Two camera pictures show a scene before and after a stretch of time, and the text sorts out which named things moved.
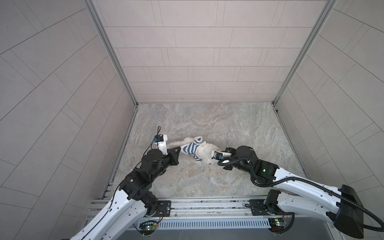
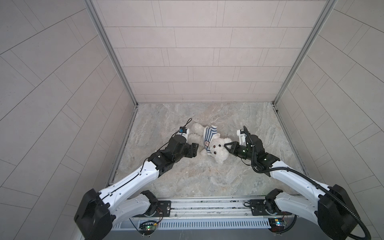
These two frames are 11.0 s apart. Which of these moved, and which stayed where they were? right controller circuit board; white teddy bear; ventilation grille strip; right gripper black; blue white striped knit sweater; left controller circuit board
Moved: right gripper black; white teddy bear; blue white striped knit sweater
Stayed: ventilation grille strip; right controller circuit board; left controller circuit board
